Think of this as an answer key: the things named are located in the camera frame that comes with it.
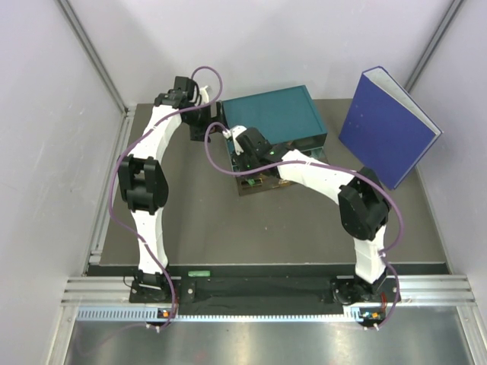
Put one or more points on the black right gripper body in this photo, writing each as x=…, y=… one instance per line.
x=246, y=163

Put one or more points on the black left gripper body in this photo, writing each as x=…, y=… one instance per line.
x=199, y=120

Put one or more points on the black gold eyeshadow palette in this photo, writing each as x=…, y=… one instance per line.
x=244, y=184

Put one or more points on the teal drawer organizer box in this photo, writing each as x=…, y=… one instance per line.
x=282, y=116

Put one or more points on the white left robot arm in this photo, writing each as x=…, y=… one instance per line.
x=144, y=187

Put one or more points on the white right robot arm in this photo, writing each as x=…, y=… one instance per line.
x=363, y=210

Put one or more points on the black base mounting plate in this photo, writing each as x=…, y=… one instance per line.
x=269, y=289

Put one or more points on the blue ring binder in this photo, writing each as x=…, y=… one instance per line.
x=385, y=128

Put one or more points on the grey slotted cable duct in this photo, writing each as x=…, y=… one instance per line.
x=154, y=314

